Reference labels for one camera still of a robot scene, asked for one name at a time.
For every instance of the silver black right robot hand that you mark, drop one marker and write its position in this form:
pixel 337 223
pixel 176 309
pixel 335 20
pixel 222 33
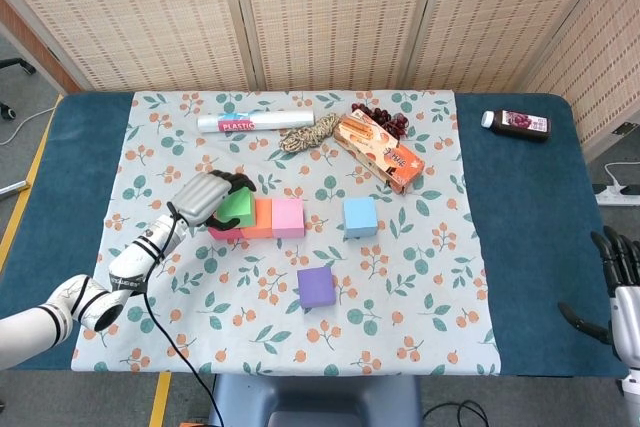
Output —
pixel 627 307

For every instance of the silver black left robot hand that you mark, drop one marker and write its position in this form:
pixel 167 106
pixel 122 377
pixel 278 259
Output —
pixel 200 197

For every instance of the green foam cube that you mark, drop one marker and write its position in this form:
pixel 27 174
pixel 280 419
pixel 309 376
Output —
pixel 237 208

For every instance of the red foam cube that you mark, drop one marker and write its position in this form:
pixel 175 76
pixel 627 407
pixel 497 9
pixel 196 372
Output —
pixel 225 234

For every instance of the orange foam cube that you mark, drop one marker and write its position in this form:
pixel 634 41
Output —
pixel 257 219

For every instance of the purple foam cube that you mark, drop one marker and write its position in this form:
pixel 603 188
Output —
pixel 316 287

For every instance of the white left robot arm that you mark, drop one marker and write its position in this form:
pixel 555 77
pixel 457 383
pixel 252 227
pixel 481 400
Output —
pixel 100 292

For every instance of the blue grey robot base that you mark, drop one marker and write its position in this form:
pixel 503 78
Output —
pixel 315 402

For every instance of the pink foam cube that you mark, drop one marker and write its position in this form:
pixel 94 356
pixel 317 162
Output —
pixel 288 217

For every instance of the plastic food wrap roll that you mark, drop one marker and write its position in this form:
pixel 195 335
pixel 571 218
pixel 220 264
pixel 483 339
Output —
pixel 280 120

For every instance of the white power strip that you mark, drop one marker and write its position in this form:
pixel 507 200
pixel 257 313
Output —
pixel 615 195

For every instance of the teal table cover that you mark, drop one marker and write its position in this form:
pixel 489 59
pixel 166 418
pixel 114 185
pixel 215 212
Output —
pixel 530 247

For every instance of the brown white twine bundle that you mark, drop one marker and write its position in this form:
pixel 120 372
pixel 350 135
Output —
pixel 305 137

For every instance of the light blue foam cube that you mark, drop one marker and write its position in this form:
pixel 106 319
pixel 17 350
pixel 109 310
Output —
pixel 360 217

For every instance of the orange biscuit box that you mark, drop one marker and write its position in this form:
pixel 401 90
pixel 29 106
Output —
pixel 380 152

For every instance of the grey metal bar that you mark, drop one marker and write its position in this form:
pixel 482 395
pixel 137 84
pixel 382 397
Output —
pixel 12 188

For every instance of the dark red grape bunch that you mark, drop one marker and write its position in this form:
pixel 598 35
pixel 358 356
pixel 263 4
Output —
pixel 382 116

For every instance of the floral printed tablecloth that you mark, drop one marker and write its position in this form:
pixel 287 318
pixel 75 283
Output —
pixel 425 297

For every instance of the dark grape juice bottle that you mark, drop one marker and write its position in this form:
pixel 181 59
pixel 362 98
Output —
pixel 520 125

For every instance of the black office chair base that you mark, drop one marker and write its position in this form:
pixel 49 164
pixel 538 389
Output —
pixel 15 64

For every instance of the woven bamboo folding screen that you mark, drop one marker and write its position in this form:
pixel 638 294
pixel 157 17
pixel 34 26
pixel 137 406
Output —
pixel 350 12

